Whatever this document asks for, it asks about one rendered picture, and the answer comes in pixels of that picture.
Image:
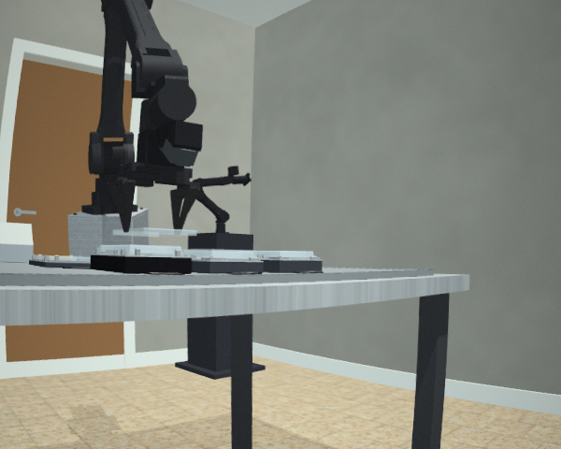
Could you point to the white button panel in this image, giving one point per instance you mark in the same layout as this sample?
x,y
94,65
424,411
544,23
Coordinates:
x,y
16,242

